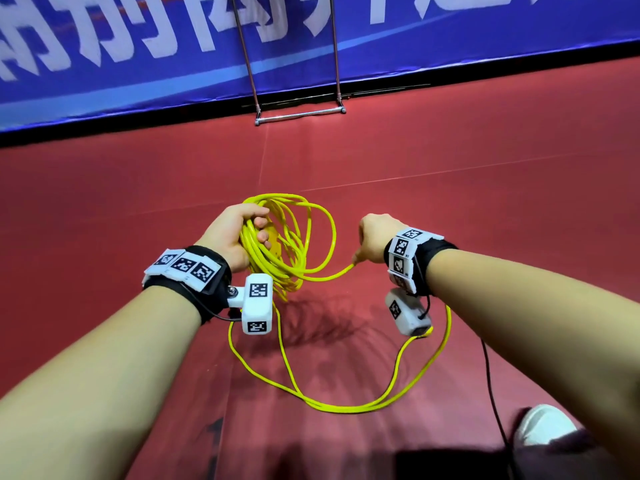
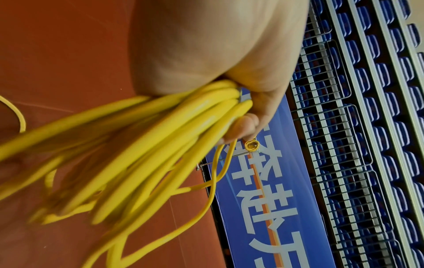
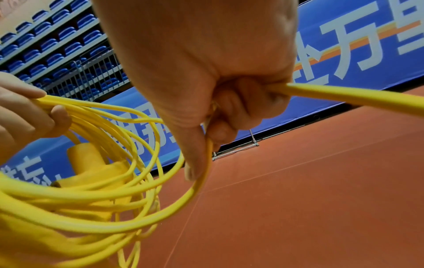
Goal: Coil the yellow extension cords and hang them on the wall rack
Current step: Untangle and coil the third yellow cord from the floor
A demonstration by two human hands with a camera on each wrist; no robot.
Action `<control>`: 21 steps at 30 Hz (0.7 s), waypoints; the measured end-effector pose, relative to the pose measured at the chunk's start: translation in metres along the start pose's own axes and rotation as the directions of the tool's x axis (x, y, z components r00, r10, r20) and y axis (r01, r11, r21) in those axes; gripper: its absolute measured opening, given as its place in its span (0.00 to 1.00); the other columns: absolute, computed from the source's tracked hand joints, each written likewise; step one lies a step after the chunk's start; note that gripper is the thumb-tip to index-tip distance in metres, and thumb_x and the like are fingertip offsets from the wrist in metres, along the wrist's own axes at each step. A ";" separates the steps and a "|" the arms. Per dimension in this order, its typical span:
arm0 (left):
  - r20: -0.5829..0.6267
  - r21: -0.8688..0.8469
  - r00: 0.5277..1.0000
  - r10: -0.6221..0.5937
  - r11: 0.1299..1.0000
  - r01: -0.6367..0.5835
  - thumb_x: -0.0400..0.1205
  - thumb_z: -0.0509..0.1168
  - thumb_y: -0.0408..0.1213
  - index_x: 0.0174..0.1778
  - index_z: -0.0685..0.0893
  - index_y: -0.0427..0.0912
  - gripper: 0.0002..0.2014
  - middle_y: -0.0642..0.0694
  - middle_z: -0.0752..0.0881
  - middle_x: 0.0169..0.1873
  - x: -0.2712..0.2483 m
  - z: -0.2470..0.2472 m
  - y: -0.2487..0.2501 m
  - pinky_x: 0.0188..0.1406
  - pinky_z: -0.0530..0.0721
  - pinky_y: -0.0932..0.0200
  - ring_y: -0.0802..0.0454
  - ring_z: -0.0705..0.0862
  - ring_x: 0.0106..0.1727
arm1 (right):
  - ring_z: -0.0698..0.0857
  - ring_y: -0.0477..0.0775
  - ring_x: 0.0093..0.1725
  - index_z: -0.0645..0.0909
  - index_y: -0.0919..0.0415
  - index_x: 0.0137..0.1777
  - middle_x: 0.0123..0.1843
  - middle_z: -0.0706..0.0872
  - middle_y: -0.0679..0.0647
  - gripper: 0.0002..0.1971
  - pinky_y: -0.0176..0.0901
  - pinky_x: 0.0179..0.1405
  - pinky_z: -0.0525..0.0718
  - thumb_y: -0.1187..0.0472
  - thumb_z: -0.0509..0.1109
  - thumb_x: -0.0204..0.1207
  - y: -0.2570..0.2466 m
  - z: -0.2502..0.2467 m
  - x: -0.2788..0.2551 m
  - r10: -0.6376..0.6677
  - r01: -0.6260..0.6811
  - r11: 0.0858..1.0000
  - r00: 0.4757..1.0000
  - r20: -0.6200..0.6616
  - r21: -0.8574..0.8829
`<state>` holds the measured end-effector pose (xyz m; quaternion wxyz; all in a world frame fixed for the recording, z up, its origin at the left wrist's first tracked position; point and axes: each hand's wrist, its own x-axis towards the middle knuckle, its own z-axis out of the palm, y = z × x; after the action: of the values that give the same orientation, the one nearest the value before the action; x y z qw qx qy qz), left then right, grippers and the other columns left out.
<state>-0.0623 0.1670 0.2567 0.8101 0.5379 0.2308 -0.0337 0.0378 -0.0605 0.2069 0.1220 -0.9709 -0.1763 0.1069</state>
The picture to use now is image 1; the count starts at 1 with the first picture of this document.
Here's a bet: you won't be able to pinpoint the person's left hand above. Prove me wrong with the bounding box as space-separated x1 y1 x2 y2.
195 201 274 274

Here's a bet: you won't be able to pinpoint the metal rack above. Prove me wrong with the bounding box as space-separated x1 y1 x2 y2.
233 0 349 127

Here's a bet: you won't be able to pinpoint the person's right hand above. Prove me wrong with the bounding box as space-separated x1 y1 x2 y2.
353 213 409 266

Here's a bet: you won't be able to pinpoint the yellow cord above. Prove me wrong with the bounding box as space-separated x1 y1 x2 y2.
227 193 454 415

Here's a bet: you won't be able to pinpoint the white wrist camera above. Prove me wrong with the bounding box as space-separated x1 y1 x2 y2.
226 271 275 336
385 289 435 338

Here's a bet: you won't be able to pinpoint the blue banner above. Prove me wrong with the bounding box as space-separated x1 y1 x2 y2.
0 0 640 134

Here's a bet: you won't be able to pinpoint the black cable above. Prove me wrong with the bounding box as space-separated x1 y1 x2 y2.
482 339 516 466

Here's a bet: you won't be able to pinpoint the person's dark trousers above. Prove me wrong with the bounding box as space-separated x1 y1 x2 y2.
500 435 626 480

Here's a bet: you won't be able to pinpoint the person's right forearm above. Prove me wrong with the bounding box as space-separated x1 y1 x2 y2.
425 247 640 476

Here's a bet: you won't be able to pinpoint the person's left forearm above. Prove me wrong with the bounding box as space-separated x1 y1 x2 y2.
0 285 206 480

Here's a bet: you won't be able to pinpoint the black marker wristband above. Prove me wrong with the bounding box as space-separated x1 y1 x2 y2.
383 227 459 298
142 245 234 326

